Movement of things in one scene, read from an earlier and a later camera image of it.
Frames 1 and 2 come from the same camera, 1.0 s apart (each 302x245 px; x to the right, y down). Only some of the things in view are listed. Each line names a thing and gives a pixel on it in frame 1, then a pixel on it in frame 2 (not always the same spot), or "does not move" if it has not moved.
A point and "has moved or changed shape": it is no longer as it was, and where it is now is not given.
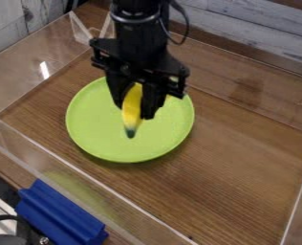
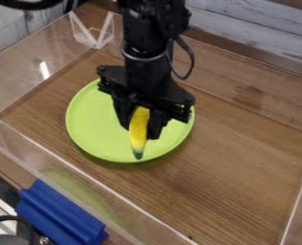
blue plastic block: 58,217 does not move
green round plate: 97,127 does not move
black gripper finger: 120,81 to 125,110
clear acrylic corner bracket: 81,32 does not move
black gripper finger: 153,99 to 158,122
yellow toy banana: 133,106 has moved or changed shape
